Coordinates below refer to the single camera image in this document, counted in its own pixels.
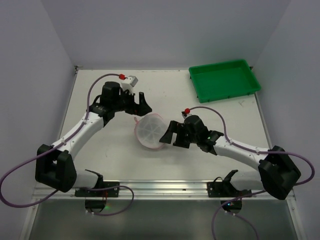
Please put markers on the aluminium mounting rail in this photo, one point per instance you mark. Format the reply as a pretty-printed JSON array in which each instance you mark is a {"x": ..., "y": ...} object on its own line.
[{"x": 148, "y": 190}]

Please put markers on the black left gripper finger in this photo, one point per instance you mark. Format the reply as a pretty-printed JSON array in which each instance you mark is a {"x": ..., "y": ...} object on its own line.
[
  {"x": 143, "y": 105},
  {"x": 133, "y": 107}
]

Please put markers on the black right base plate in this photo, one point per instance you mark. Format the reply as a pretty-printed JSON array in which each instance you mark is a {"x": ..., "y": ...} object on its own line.
[{"x": 222, "y": 187}]

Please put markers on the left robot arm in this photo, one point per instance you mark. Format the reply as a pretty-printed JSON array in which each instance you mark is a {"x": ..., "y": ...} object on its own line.
[{"x": 55, "y": 163}]

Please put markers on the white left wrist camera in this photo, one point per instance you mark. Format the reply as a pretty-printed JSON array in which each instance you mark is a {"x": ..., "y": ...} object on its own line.
[{"x": 128, "y": 83}]

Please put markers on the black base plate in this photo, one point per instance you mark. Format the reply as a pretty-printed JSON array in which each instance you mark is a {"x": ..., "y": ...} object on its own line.
[
  {"x": 106, "y": 189},
  {"x": 222, "y": 187}
]

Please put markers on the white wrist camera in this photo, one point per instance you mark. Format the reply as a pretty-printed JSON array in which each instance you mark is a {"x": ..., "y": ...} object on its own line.
[
  {"x": 186, "y": 113},
  {"x": 128, "y": 83}
]

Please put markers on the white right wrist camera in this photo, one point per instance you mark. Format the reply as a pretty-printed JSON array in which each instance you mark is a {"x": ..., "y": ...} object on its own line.
[{"x": 186, "y": 113}]

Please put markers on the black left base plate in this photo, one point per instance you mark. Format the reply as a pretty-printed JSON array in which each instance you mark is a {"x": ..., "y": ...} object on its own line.
[{"x": 106, "y": 189}]

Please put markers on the white mesh laundry bag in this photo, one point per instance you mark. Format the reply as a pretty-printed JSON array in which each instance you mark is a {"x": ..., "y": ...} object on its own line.
[{"x": 149, "y": 130}]

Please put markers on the green plastic tray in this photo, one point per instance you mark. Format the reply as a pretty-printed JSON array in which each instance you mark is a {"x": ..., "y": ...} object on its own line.
[{"x": 223, "y": 80}]

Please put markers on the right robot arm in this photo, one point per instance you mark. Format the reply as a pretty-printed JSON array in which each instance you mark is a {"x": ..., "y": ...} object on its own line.
[{"x": 277, "y": 173}]

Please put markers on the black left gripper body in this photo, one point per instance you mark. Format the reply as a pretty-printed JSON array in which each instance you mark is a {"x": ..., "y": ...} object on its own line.
[{"x": 135, "y": 105}]

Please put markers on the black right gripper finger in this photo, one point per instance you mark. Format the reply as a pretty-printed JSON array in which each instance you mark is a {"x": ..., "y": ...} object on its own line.
[
  {"x": 182, "y": 139},
  {"x": 168, "y": 135}
]

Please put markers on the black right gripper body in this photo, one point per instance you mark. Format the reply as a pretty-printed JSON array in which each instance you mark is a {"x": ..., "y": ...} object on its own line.
[{"x": 180, "y": 135}]

